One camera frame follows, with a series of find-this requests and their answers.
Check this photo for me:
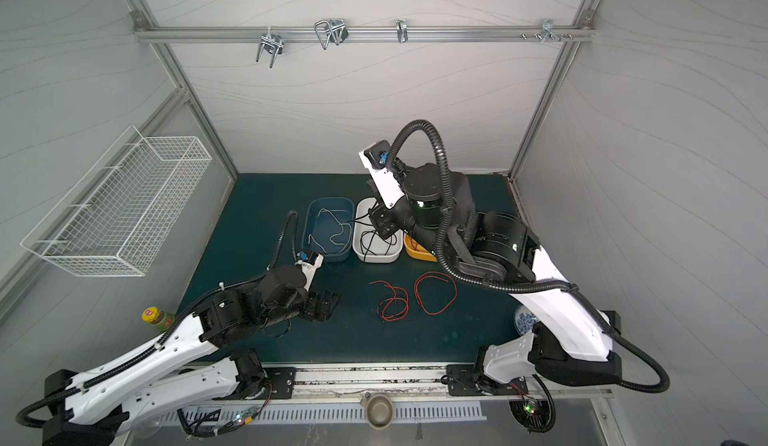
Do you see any black cable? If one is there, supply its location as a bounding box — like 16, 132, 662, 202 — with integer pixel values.
353, 184, 400, 261

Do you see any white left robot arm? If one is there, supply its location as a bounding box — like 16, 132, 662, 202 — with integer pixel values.
15, 264, 340, 445

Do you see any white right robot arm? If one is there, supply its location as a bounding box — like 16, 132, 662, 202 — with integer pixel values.
361, 157, 623, 387

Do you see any white plastic bin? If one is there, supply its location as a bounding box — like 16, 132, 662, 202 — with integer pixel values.
352, 197, 404, 264

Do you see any yellow plastic bin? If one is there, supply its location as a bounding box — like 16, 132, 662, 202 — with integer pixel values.
403, 234, 437, 263

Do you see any blue plastic bin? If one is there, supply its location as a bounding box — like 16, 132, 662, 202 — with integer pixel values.
301, 197, 355, 263

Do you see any green table mat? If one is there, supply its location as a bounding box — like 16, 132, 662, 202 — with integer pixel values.
181, 174, 519, 364

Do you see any grey round cup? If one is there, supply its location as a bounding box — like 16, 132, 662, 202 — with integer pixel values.
360, 393, 395, 430

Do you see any blue patterned bowl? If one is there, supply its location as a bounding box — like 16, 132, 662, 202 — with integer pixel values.
514, 305, 539, 336

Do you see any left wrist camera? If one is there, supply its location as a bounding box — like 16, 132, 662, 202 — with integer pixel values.
295, 249, 324, 291

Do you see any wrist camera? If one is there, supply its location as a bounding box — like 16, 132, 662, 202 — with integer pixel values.
295, 249, 324, 291
358, 140, 404, 209

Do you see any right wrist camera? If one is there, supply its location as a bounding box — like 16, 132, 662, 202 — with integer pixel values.
358, 140, 404, 209

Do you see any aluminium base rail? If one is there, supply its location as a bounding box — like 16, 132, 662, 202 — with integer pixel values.
183, 362, 618, 406

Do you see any aluminium top rail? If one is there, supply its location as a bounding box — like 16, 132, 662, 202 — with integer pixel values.
134, 20, 596, 45

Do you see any white wire basket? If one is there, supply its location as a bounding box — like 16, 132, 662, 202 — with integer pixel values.
20, 126, 212, 278

